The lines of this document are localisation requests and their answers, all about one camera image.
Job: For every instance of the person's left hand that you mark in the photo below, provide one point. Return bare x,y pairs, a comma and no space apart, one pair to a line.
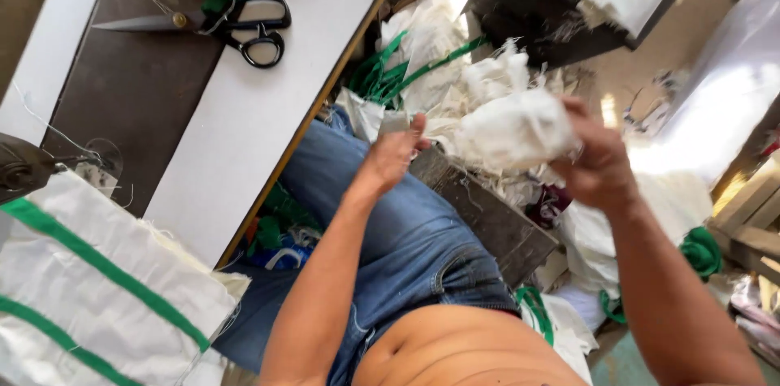
390,157

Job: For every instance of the person's right hand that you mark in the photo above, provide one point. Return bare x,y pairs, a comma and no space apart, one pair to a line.
594,157

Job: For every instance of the person's right fingers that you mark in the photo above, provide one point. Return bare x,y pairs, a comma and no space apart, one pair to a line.
570,130

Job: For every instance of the white frayed fabric piece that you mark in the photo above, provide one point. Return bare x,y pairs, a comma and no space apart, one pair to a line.
515,127

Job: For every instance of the pile of white fabric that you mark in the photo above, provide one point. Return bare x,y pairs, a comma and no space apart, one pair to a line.
609,240

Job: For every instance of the dark wooden bench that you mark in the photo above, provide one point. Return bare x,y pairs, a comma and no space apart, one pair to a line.
484,215

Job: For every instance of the heap of white fabric scraps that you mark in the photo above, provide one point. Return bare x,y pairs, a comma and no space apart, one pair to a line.
463,69

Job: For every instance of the dark wooden table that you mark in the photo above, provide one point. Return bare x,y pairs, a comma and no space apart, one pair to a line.
536,2

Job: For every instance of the white sack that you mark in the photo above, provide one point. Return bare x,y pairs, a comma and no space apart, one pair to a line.
719,93

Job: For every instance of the green fabric roll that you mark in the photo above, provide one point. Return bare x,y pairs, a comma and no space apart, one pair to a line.
701,250

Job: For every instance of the wooden crate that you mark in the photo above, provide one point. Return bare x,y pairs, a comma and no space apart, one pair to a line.
749,221

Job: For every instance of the blue jeans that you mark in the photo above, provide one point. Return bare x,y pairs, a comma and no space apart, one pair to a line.
390,233

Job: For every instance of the blue plastic bag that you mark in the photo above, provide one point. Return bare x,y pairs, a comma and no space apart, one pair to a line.
283,255

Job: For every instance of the white bag with green stripes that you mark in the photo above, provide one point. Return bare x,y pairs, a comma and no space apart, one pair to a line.
103,288

